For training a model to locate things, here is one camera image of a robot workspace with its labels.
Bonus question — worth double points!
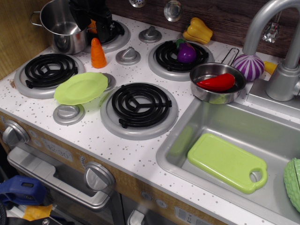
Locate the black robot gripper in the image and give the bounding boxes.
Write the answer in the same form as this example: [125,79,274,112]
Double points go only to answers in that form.
[69,0,113,30]

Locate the orange toy carrot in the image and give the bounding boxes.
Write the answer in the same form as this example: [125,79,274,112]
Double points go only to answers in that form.
[90,38,107,68]

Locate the light green toy plate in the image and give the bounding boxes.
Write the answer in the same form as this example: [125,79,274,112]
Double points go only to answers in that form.
[54,72,108,105]

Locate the grey stove knob under plate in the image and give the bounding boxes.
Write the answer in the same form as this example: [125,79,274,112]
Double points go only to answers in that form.
[100,73,116,92]

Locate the silver steel pot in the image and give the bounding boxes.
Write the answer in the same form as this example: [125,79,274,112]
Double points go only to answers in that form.
[30,0,88,55]

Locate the back left burner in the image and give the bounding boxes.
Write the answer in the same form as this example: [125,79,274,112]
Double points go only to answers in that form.
[83,20,130,53]

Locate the grey stove knob middle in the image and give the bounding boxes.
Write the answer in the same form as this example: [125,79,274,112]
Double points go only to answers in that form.
[115,47,141,66]

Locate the hanging steel strainer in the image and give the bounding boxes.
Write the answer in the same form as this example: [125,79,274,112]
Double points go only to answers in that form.
[129,0,147,8]

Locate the front left black burner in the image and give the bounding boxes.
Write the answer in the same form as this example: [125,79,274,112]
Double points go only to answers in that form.
[14,53,85,99]

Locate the black burner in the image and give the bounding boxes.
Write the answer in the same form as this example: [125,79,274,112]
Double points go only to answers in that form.
[148,40,214,82]
[100,82,178,141]
[14,53,85,99]

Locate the grey stove knob back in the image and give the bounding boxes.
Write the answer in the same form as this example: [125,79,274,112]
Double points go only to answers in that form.
[139,26,162,43]

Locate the back right black burner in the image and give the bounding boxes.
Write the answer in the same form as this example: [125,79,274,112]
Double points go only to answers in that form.
[148,40,214,82]

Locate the hanging steel ladle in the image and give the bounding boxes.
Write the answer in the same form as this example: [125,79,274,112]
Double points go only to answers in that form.
[164,0,183,22]

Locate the grey stove knob front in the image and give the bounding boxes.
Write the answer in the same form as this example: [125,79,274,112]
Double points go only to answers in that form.
[53,104,85,126]

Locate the front right black burner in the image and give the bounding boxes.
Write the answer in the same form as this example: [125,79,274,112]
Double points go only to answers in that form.
[100,82,178,141]

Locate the purple toy eggplant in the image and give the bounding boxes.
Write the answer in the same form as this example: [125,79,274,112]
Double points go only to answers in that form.
[176,39,196,63]

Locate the yellow toy bell pepper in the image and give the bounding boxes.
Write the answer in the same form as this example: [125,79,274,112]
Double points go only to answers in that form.
[182,17,213,44]

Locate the left oven dial knob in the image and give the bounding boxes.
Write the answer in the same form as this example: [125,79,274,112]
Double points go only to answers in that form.
[2,120,30,146]

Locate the oven dial knob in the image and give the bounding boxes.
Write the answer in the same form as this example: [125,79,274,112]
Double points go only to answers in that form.
[84,161,115,192]
[2,120,30,146]

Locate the small steel frying pan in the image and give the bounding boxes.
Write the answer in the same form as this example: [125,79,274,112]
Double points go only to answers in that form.
[189,48,247,104]

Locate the red toy chili pepper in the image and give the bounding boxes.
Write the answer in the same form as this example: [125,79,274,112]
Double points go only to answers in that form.
[196,73,235,92]

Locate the right oven dial knob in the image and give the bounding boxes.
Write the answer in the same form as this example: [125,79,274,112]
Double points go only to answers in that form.
[84,161,115,192]

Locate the purple striped toy onion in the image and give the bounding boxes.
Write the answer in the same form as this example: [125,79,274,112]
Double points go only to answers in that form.
[233,54,264,82]

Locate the blue clamp tool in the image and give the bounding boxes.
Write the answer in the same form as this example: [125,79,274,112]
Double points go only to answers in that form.
[0,175,46,205]

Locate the crumpled foil ornament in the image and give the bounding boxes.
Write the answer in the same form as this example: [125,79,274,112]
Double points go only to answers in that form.
[262,22,280,43]

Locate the yellow toy piece behind onion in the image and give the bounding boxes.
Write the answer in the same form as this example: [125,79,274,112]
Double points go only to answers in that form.
[263,61,277,75]

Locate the green plastic cutting board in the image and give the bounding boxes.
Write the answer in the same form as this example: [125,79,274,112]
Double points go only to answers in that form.
[187,133,268,194]

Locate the silver toy faucet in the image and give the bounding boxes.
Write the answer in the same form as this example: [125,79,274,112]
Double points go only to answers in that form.
[242,0,300,102]

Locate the silver toy sink basin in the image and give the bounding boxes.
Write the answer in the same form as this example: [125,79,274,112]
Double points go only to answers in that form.
[157,99,300,225]

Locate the green toy cabbage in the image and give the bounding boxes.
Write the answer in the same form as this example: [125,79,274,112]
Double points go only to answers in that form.
[284,158,300,212]

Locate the silver oven door handle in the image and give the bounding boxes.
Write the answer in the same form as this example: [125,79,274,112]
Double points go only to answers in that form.
[7,147,111,212]

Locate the silver cabinet door handle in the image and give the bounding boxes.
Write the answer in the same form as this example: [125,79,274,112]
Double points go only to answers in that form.
[127,210,146,225]

